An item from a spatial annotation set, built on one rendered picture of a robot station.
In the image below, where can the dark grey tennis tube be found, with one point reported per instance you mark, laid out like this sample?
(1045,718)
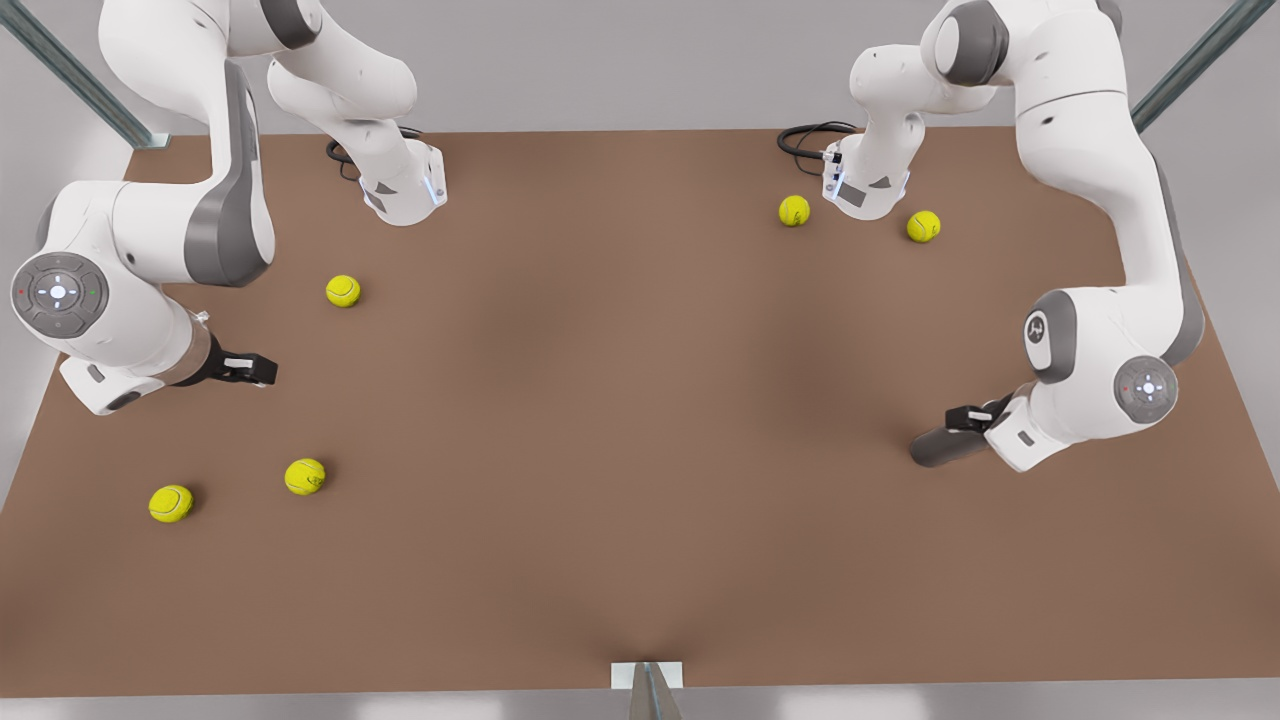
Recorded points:
(945,448)

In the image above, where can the yellow tennis ball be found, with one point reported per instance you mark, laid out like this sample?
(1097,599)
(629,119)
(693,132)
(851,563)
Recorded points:
(171,503)
(794,210)
(923,226)
(343,291)
(305,476)

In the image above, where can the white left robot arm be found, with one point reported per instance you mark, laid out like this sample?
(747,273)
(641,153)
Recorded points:
(1090,150)

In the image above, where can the silver frame post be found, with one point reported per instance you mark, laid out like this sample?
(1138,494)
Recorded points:
(75,72)
(1195,65)
(650,690)

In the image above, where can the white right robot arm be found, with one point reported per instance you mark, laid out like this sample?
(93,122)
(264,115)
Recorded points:
(235,200)

